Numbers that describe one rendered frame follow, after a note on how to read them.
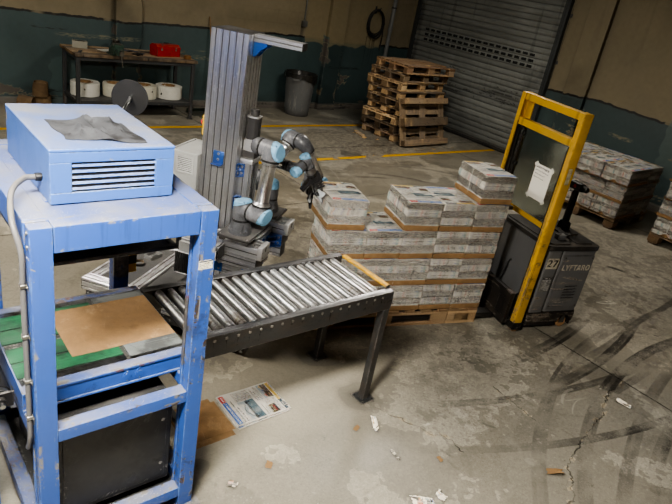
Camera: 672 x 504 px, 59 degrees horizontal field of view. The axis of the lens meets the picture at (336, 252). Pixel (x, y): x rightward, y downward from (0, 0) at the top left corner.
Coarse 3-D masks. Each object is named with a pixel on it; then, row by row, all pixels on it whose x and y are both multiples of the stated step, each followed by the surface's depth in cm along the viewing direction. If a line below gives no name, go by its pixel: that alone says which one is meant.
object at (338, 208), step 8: (328, 192) 419; (336, 192) 423; (328, 200) 414; (336, 200) 408; (344, 200) 410; (352, 200) 412; (360, 200) 416; (368, 200) 420; (328, 208) 413; (336, 208) 411; (344, 208) 414; (352, 208) 416; (360, 208) 418; (368, 208) 419; (328, 216) 413; (336, 216) 415; (344, 216) 417; (352, 216) 419; (360, 216) 421; (344, 224) 419; (352, 224) 422; (360, 224) 424
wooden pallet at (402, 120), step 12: (420, 108) 1043; (408, 120) 1010; (420, 120) 1032; (432, 120) 1054; (444, 120) 1077; (408, 132) 1033; (420, 132) 1051; (432, 132) 1078; (408, 144) 1019; (420, 144) 1040
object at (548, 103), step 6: (528, 96) 483; (534, 96) 476; (540, 96) 473; (534, 102) 476; (540, 102) 470; (546, 102) 464; (552, 102) 458; (558, 102) 459; (552, 108) 458; (558, 108) 452; (564, 108) 446; (570, 108) 441; (564, 114) 447; (570, 114) 441; (576, 114) 435
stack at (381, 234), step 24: (384, 216) 462; (312, 240) 455; (336, 240) 423; (360, 240) 430; (384, 240) 439; (408, 240) 446; (432, 240) 454; (456, 240) 462; (384, 264) 447; (408, 264) 455; (432, 264) 464; (456, 264) 473; (384, 288) 458; (408, 288) 467; (432, 288) 475; (408, 312) 478; (432, 312) 486
